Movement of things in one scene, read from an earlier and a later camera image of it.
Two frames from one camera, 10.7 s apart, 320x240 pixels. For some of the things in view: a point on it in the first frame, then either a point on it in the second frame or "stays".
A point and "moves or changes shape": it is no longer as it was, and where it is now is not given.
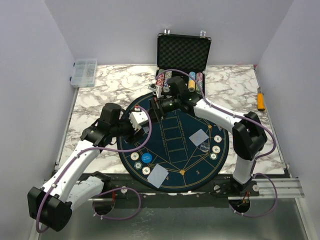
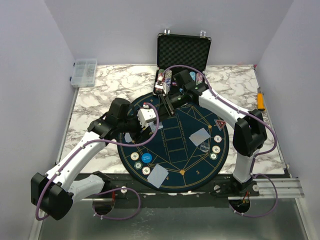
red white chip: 146,170 stays
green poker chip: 213,156 stays
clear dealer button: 204,147 stays
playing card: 146,129 moves or changes shape
